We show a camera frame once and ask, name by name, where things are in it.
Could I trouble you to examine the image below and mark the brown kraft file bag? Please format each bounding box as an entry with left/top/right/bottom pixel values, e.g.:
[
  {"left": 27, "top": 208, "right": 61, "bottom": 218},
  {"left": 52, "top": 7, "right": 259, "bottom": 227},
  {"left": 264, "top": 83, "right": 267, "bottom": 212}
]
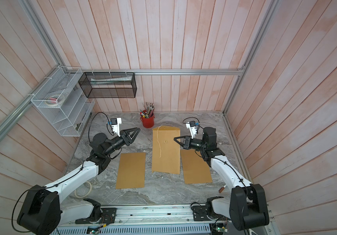
[
  {"left": 181, "top": 149, "right": 212, "bottom": 184},
  {"left": 152, "top": 125, "right": 180, "bottom": 174},
  {"left": 116, "top": 152, "right": 146, "bottom": 189}
]

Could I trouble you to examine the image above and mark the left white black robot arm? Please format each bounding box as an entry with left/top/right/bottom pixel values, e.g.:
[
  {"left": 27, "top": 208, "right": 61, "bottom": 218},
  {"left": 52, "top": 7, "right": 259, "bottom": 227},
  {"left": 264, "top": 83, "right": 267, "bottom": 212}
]
[{"left": 17, "top": 127, "right": 140, "bottom": 235}]

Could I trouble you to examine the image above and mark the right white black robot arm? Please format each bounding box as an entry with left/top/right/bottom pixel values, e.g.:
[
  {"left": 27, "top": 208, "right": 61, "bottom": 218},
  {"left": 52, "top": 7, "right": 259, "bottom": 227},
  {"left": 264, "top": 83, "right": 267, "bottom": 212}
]
[{"left": 174, "top": 127, "right": 270, "bottom": 231}]

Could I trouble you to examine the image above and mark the red metal pen bucket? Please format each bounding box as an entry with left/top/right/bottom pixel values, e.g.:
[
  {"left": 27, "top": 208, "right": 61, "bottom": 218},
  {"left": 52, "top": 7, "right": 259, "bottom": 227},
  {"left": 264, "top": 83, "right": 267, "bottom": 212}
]
[{"left": 140, "top": 112, "right": 155, "bottom": 129}]

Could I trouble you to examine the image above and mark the bundle of pens and pencils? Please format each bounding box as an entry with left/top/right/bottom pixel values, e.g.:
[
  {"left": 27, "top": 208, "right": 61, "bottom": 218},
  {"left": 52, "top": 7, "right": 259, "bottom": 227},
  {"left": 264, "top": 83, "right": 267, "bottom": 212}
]
[{"left": 140, "top": 102, "right": 155, "bottom": 118}]

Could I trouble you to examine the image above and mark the clear tape roll on table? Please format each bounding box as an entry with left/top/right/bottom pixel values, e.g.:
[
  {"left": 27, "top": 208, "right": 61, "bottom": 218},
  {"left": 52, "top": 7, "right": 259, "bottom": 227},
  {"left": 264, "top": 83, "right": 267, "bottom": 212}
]
[{"left": 74, "top": 181, "right": 93, "bottom": 199}]

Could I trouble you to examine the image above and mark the tape roll on shelf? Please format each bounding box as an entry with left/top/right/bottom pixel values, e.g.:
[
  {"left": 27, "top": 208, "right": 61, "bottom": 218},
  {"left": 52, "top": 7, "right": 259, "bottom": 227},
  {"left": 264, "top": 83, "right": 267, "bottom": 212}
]
[{"left": 44, "top": 94, "right": 65, "bottom": 107}]

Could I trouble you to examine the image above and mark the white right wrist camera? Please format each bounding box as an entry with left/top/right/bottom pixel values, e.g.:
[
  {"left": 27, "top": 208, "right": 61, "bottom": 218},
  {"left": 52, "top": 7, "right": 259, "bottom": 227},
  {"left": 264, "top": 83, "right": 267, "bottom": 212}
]
[{"left": 186, "top": 121, "right": 199, "bottom": 139}]

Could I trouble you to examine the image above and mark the black mesh wall basket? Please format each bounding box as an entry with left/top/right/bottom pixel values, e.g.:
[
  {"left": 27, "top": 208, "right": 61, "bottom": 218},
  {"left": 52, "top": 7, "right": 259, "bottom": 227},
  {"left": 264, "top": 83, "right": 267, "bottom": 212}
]
[{"left": 78, "top": 71, "right": 137, "bottom": 99}]

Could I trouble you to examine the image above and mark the white wire mesh shelf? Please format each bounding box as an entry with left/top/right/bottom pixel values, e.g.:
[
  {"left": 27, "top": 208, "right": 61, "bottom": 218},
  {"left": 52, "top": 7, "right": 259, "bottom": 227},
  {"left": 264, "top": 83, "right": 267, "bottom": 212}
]
[{"left": 31, "top": 66, "right": 95, "bottom": 137}]

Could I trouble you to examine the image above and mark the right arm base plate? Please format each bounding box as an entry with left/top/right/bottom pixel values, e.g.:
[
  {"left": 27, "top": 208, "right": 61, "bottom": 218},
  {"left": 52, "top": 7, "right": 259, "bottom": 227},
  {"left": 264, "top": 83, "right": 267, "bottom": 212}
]
[{"left": 190, "top": 202, "right": 228, "bottom": 221}]

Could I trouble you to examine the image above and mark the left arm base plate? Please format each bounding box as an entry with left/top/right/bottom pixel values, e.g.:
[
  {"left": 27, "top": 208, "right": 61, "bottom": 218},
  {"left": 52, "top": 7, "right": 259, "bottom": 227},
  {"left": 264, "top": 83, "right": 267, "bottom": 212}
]
[{"left": 75, "top": 208, "right": 117, "bottom": 225}]

